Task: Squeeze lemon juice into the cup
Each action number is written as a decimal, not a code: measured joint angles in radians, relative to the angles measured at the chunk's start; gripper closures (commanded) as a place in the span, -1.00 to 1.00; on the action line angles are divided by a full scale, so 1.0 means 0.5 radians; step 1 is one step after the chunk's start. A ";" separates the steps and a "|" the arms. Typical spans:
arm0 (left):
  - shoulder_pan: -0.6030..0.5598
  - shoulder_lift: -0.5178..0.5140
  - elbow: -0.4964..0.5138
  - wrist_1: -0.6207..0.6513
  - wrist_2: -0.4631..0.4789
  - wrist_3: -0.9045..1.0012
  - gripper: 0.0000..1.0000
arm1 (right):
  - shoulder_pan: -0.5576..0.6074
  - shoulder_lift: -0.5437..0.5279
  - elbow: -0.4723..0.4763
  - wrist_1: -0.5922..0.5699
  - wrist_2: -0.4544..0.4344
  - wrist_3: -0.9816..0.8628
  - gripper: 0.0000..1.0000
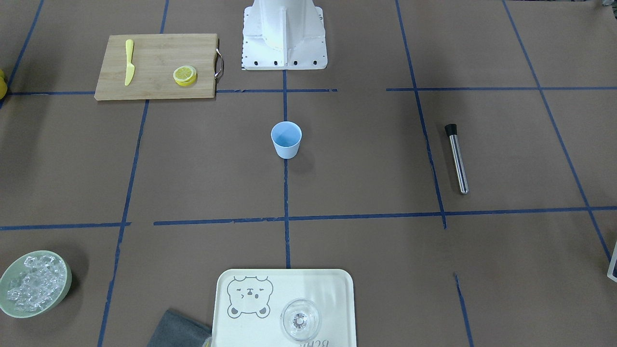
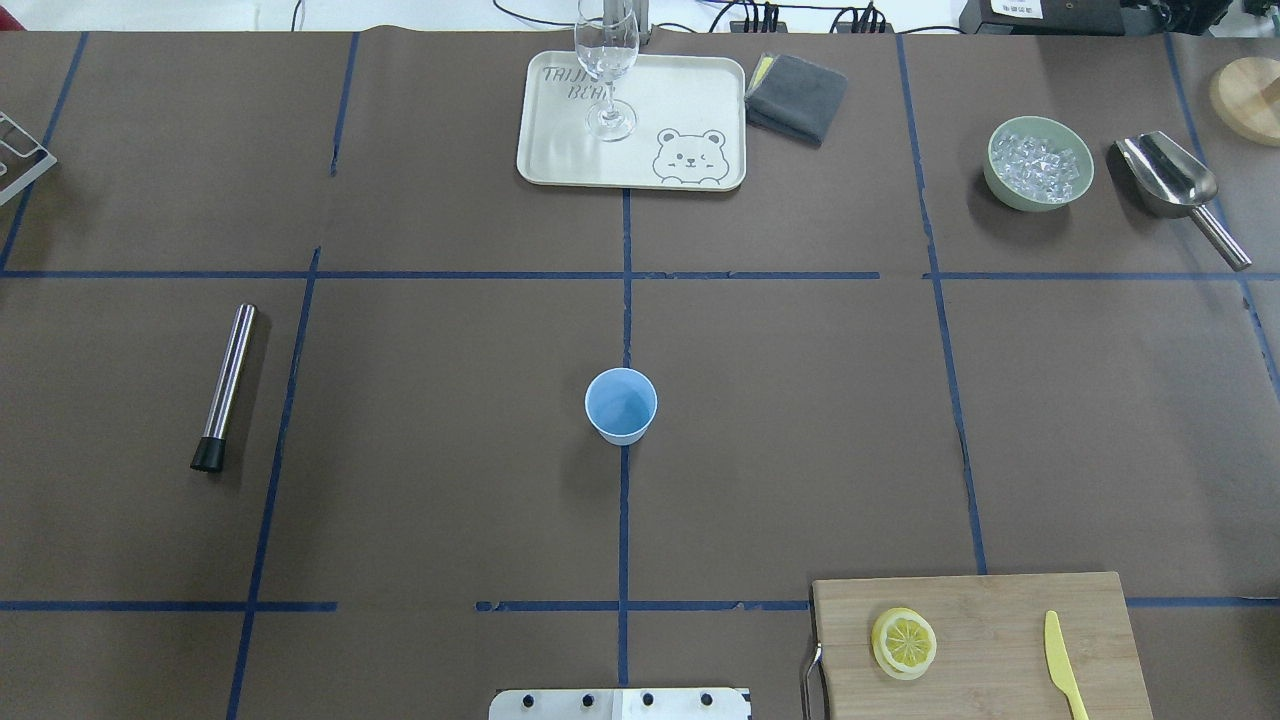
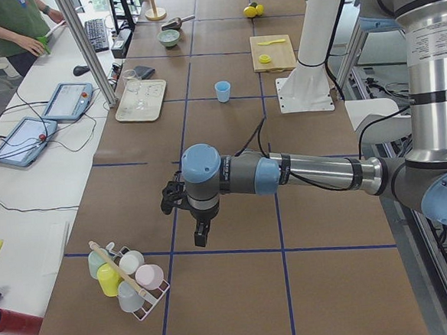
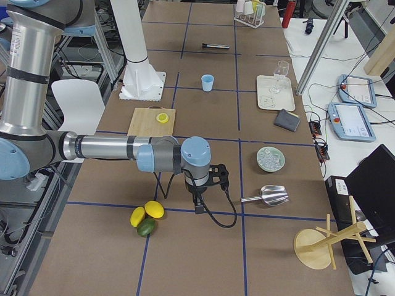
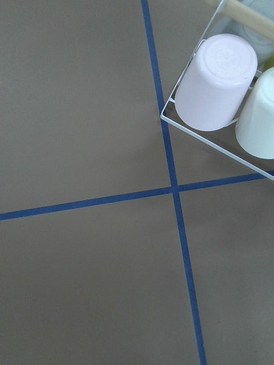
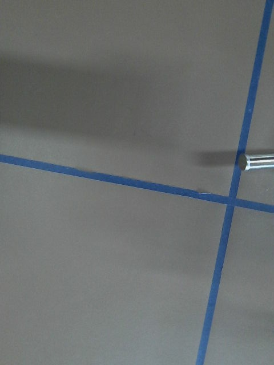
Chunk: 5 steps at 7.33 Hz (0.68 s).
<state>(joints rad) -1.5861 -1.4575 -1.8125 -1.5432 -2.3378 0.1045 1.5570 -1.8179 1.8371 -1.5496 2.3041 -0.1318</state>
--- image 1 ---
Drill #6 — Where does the yellow lemon slice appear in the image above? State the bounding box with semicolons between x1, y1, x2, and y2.
173;65;198;86

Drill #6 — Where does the light blue plastic cup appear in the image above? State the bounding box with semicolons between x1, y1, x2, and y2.
270;121;302;160

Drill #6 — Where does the whole yellow lemon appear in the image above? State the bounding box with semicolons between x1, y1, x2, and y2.
0;69;8;100

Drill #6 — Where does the cream bear serving tray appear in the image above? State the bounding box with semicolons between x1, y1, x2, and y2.
210;269;357;347

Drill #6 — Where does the clear wine glass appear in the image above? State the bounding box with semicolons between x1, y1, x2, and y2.
280;298;322;343

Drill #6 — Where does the steel muddler black tip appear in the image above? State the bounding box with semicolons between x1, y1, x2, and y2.
444;123;469;195

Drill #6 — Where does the bamboo cutting board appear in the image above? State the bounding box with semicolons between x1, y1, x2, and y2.
94;34;222;101

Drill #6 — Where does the grey folded cloth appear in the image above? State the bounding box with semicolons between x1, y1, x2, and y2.
147;309;212;347

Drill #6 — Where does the yellow plastic knife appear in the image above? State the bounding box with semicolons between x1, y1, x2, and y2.
125;39;136;86

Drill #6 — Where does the green bowl of ice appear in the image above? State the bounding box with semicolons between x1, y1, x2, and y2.
0;250;72;319

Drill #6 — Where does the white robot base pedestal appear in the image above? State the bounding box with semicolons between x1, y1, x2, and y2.
241;0;328;71

